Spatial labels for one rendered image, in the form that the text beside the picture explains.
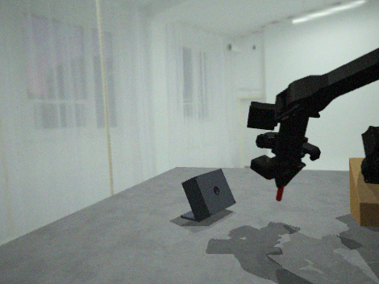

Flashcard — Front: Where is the red peg with white band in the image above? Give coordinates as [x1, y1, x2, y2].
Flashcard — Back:
[276, 183, 285, 201]

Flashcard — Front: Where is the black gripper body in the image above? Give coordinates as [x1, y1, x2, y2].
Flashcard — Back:
[250, 131, 321, 180]

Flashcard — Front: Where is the dark grey sloped panel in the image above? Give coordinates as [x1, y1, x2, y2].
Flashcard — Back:
[181, 169, 236, 222]

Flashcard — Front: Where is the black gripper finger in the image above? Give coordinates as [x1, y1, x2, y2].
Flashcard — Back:
[285, 162, 306, 186]
[274, 169, 292, 189]

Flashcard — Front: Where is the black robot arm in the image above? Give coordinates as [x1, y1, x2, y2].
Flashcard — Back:
[247, 48, 379, 185]

